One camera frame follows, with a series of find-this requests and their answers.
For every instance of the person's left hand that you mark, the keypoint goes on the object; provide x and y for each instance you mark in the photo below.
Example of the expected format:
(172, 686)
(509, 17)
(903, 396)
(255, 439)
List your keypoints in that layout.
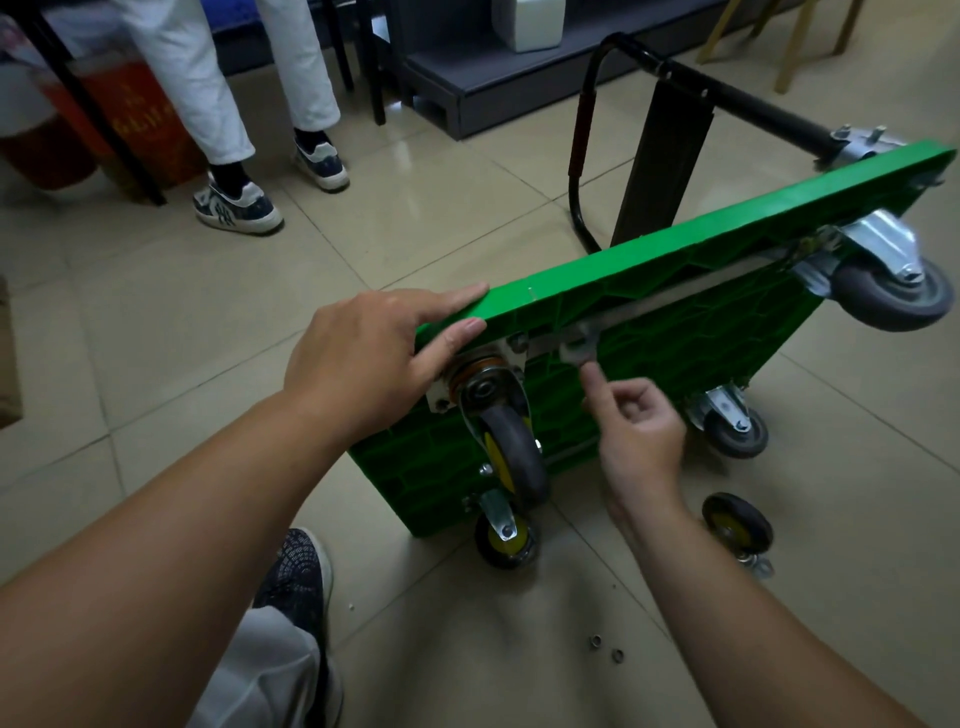
(360, 367)

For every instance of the person's right hand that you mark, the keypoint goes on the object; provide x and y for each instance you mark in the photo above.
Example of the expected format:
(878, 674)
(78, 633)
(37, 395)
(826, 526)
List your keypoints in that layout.
(637, 442)

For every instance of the silver wrench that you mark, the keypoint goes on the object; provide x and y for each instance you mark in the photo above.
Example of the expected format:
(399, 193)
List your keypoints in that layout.
(579, 349)

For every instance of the green platform trolley deck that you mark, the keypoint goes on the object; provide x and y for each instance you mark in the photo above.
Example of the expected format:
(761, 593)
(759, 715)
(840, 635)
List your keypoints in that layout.
(675, 315)

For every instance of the person's right forearm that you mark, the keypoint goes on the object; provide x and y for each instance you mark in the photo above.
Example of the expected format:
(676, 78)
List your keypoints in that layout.
(750, 637)

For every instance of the person's left forearm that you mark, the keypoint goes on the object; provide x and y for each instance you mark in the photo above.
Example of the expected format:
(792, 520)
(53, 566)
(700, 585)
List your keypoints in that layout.
(150, 585)

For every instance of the person's dark shoe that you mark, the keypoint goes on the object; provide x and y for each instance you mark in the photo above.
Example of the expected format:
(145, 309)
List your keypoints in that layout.
(296, 577)

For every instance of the person's light trousers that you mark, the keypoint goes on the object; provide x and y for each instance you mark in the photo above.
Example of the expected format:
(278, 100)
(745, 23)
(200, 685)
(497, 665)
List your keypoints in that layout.
(255, 675)

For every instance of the brown cardboard box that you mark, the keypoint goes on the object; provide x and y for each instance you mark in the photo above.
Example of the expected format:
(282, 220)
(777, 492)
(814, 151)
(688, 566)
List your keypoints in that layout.
(7, 360)

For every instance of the blue plastic crate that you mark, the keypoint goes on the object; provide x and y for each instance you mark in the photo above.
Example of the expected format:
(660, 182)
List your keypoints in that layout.
(225, 15)

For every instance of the white box on shelf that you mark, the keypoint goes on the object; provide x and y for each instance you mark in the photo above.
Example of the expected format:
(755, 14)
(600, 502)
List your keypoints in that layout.
(527, 22)

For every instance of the wooden stool legs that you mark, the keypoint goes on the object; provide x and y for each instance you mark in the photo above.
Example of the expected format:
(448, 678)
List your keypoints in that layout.
(791, 45)

